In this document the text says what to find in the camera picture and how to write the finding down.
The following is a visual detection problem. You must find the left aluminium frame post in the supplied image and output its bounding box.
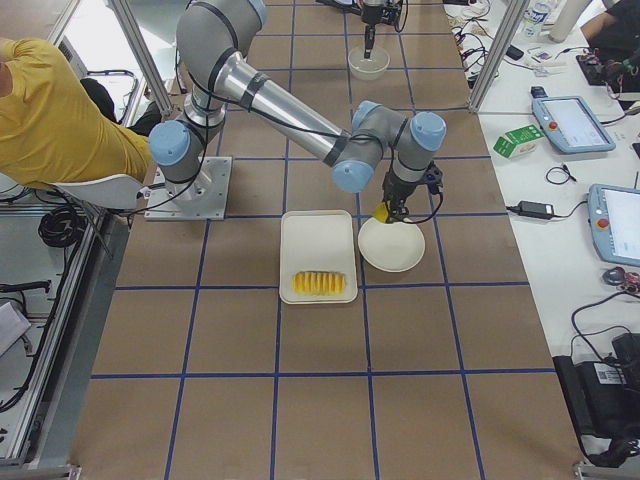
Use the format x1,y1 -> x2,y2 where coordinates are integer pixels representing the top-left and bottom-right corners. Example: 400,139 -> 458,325
107,0 -> 173,117

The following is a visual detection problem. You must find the coiled black cable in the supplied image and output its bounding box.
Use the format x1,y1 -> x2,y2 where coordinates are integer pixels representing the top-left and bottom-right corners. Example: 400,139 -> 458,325
38,201 -> 87,249

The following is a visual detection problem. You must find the small black cable loop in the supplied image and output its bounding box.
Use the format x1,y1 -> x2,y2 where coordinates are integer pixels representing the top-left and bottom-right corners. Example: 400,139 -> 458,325
545,163 -> 578,184

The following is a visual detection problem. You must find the blue teach pendant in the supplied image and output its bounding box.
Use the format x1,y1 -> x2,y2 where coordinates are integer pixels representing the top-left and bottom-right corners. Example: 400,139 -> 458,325
531,96 -> 616,154
587,184 -> 639,267

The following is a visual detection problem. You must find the black smartphone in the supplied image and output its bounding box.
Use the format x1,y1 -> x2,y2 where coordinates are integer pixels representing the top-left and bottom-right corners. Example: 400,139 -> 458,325
505,45 -> 524,61

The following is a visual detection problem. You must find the yellow lemon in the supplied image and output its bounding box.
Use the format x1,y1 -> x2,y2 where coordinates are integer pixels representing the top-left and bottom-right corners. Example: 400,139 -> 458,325
372,202 -> 390,224

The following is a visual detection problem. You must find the black power adapter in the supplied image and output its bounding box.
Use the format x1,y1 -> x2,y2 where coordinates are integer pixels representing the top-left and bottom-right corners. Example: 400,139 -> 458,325
518,201 -> 555,220

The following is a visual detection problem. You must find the person in yellow shirt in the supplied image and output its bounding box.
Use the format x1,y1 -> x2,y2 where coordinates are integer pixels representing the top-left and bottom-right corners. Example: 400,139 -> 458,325
1,38 -> 152,188

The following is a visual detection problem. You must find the white rectangular tray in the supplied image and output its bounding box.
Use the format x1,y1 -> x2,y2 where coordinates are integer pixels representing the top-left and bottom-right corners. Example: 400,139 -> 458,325
279,210 -> 358,305

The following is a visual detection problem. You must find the upper blue teach pendant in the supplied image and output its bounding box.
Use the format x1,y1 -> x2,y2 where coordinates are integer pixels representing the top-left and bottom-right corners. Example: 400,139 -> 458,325
531,96 -> 616,154

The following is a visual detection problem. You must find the lower blue teach pendant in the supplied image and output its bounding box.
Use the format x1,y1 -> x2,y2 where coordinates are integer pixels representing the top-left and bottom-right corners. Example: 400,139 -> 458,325
587,184 -> 639,267

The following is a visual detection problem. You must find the green white carton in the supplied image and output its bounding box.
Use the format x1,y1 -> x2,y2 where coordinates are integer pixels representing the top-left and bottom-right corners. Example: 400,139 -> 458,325
493,124 -> 544,159

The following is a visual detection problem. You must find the white chair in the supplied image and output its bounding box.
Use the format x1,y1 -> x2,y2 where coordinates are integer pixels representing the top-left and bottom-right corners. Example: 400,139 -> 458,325
54,174 -> 143,210

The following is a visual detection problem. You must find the sliced yellow fruit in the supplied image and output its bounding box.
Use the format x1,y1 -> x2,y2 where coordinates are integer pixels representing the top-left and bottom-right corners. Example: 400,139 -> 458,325
292,271 -> 346,296

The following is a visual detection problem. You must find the aluminium frame post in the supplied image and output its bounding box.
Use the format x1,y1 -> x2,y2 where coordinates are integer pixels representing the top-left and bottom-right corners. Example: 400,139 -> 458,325
468,0 -> 528,113
107,0 -> 173,117

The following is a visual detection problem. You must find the white bowl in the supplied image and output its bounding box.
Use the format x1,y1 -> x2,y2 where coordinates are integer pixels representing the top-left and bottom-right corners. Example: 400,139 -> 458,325
348,46 -> 390,81

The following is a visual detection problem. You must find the clear water bottle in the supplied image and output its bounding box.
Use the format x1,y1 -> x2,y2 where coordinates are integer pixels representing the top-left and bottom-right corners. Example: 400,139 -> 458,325
521,0 -> 551,41

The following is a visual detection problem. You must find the white round plate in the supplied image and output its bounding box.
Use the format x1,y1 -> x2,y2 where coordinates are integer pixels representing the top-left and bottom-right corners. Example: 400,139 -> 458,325
357,218 -> 425,273

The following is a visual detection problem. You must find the person in dark clothes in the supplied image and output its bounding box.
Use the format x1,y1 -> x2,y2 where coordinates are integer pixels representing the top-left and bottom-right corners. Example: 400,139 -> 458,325
581,0 -> 639,93

